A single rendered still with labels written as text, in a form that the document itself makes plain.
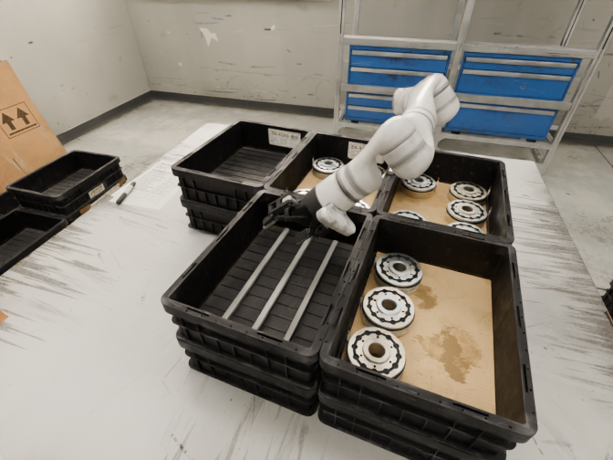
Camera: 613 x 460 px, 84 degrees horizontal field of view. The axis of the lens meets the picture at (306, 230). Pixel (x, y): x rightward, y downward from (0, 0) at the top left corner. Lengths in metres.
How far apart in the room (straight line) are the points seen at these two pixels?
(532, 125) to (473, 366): 2.54
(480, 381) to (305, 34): 3.52
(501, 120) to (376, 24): 1.46
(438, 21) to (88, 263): 3.29
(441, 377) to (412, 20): 3.30
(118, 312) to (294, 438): 0.54
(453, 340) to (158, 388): 0.61
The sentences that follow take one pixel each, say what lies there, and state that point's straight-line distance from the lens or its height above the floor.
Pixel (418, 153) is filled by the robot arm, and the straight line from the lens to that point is 0.58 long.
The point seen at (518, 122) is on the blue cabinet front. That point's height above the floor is 0.44.
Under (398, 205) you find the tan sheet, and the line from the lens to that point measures 1.03.
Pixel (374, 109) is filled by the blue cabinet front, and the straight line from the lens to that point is 2.95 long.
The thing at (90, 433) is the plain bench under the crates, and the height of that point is 0.70.
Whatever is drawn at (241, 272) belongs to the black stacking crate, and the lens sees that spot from 0.81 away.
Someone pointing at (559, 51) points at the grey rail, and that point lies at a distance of 2.95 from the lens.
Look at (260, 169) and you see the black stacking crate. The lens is 1.20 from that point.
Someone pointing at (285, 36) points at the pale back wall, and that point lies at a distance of 3.91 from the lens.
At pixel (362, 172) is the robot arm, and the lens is 0.60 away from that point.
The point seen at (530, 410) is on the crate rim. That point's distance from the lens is 0.59.
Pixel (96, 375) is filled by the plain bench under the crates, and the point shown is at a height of 0.70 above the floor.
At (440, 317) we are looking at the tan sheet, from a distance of 0.76.
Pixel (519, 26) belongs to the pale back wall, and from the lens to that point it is 3.76.
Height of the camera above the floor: 1.40
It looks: 39 degrees down
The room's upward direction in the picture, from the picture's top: straight up
